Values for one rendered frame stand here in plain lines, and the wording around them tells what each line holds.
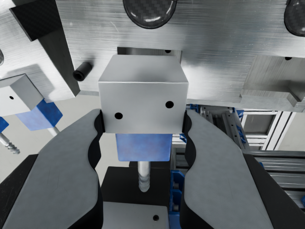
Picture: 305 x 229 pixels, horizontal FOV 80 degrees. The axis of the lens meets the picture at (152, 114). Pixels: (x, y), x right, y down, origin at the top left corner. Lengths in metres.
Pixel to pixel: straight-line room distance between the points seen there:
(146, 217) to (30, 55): 0.26
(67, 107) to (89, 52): 1.39
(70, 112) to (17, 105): 1.32
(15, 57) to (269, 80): 0.27
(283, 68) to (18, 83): 0.28
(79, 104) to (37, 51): 1.25
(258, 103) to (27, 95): 0.31
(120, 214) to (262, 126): 1.02
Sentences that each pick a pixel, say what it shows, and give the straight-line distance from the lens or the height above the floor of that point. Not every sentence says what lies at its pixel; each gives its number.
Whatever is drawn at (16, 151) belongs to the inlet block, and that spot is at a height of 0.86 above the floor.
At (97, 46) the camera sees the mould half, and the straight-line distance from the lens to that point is 0.17.
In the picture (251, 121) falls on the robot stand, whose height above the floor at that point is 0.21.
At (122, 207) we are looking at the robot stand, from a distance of 0.33.
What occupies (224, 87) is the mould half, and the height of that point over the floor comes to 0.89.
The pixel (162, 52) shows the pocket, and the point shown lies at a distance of 0.18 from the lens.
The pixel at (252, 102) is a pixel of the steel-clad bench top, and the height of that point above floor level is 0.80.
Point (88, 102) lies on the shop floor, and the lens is 1.43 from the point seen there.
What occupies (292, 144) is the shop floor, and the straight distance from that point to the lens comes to 1.75.
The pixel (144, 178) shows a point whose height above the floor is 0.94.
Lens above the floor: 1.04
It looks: 50 degrees down
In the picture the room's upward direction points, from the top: 169 degrees counter-clockwise
